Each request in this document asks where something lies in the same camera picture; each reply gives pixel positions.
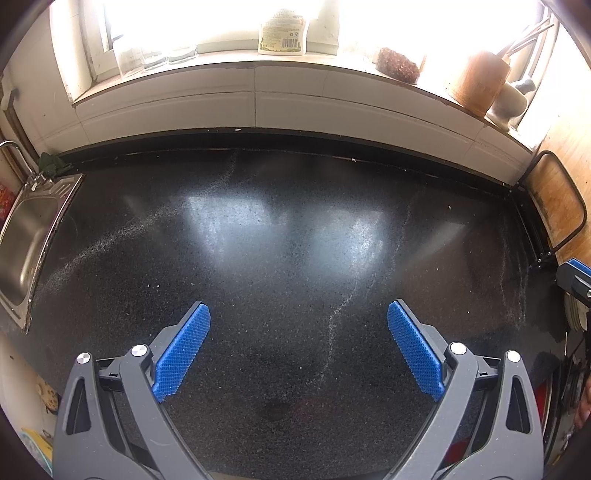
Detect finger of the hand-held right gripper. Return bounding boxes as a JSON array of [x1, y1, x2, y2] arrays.
[[556, 258, 591, 306]]

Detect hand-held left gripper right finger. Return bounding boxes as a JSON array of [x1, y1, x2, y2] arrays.
[[383, 300, 544, 480]]

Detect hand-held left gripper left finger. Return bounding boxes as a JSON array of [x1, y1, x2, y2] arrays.
[[54, 301, 213, 480]]

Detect person's right hand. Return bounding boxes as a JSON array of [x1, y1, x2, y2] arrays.
[[575, 374, 591, 429]]

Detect white mortar with pestle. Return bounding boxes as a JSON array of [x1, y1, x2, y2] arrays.
[[486, 78, 537, 133]]

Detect steel sink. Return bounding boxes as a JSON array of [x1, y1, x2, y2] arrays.
[[0, 173, 86, 334]]

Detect wooden utensil holder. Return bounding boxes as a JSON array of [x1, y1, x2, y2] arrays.
[[449, 51, 512, 119]]

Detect dark green cloth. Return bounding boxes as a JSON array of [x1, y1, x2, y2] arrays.
[[39, 151, 71, 177]]

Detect kitchen utensils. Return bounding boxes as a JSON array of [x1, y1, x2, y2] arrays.
[[504, 21, 556, 60]]

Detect steel faucet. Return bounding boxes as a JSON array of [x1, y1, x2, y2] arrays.
[[0, 140, 48, 191]]

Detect jar of brown nuts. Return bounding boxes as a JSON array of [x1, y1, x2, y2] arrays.
[[376, 46, 421, 85]]

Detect clear drinking glass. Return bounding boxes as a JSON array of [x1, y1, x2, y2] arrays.
[[117, 46, 145, 77], [167, 44, 199, 64], [141, 46, 170, 73]]

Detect white detergent bottle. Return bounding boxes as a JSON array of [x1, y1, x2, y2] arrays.
[[257, 14, 310, 56]]

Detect wall pipe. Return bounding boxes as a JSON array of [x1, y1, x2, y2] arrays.
[[0, 78, 31, 155]]

